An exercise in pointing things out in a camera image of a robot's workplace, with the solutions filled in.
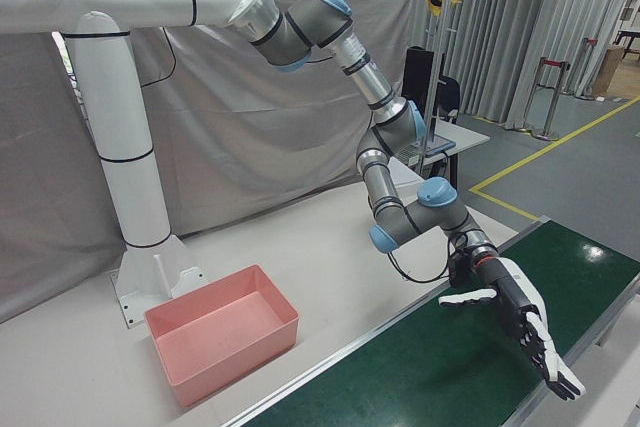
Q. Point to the cardboard box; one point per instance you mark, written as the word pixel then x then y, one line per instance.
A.
pixel 610 69

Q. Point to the silver stanchion red belt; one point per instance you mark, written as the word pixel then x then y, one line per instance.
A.
pixel 550 97
pixel 590 67

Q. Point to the black monitor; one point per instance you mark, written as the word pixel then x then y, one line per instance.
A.
pixel 415 77

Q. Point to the blue laptop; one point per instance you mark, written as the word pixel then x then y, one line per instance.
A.
pixel 440 144

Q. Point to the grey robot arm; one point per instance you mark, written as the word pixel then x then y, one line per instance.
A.
pixel 310 27

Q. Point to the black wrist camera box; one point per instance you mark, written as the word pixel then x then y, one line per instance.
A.
pixel 459 269

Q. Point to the dark blue office chair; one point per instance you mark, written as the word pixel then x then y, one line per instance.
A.
pixel 448 94

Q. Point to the pink plastic basket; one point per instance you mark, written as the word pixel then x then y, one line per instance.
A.
pixel 210 342

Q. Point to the green conveyor belt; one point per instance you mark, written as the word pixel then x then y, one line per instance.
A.
pixel 450 362

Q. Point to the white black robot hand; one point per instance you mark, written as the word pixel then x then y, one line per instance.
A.
pixel 517 297

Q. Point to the dark wooden table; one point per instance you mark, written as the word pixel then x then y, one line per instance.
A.
pixel 627 37

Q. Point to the white robot mount stand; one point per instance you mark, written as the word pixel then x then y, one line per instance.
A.
pixel 125 147

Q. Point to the white desk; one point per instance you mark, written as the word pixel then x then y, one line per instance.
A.
pixel 467 137

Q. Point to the grey fabric curtain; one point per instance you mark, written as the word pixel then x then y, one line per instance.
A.
pixel 240 122

